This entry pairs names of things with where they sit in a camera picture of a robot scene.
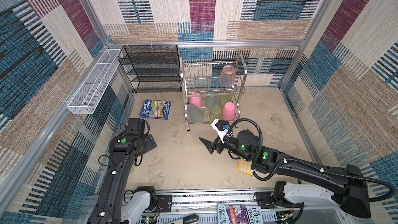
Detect pale green cup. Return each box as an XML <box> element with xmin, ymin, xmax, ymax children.
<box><xmin>129</xmin><ymin>164</ymin><xmax>135</xmax><ymax>174</ymax></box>

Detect green translucent cup front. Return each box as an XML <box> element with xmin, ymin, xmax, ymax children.
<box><xmin>208</xmin><ymin>105</ymin><xmax>222</xmax><ymax>122</ymax></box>

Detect green translucent cup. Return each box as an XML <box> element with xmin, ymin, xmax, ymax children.
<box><xmin>208</xmin><ymin>105</ymin><xmax>222</xmax><ymax>122</ymax></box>
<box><xmin>218</xmin><ymin>94</ymin><xmax>232</xmax><ymax>110</ymax></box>

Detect teal textured cup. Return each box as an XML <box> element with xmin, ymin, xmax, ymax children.
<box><xmin>187</xmin><ymin>104</ymin><xmax>204</xmax><ymax>123</ymax></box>

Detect teal translucent cup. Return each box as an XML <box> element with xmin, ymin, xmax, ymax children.
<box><xmin>205</xmin><ymin>94</ymin><xmax>218</xmax><ymax>111</ymax></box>

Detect silver wire dish rack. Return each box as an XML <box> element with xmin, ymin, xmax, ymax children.
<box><xmin>180</xmin><ymin>54</ymin><xmax>247</xmax><ymax>131</ymax></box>

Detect clear pink cup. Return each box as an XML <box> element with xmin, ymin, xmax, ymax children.
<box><xmin>220</xmin><ymin>65</ymin><xmax>236</xmax><ymax>88</ymax></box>

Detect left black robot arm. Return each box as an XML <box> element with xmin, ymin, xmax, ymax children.
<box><xmin>87</xmin><ymin>118</ymin><xmax>158</xmax><ymax>224</ymax></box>

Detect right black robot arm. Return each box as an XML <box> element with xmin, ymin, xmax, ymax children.
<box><xmin>200</xmin><ymin>118</ymin><xmax>396</xmax><ymax>219</ymax></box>

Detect black mesh shelf rack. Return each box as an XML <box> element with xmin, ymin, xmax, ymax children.
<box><xmin>119</xmin><ymin>45</ymin><xmax>182</xmax><ymax>93</ymax></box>

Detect yellow calculator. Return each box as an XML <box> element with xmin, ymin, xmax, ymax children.
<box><xmin>238</xmin><ymin>159</ymin><xmax>253</xmax><ymax>176</ymax></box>

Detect blue picture book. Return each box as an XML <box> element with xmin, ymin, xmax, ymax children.
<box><xmin>140</xmin><ymin>100</ymin><xmax>172</xmax><ymax>120</ymax></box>

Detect purple treehouse book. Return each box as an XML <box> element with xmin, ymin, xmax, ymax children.
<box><xmin>217</xmin><ymin>203</ymin><xmax>263</xmax><ymax>224</ymax></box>

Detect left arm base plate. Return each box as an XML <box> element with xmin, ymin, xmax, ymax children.
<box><xmin>128</xmin><ymin>194</ymin><xmax>173</xmax><ymax>214</ymax></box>

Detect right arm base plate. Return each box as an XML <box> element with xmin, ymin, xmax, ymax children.
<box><xmin>253</xmin><ymin>191</ymin><xmax>301</xmax><ymax>209</ymax></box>

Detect white wire wall basket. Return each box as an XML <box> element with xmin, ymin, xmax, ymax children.
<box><xmin>67</xmin><ymin>49</ymin><xmax>121</xmax><ymax>115</ymax></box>

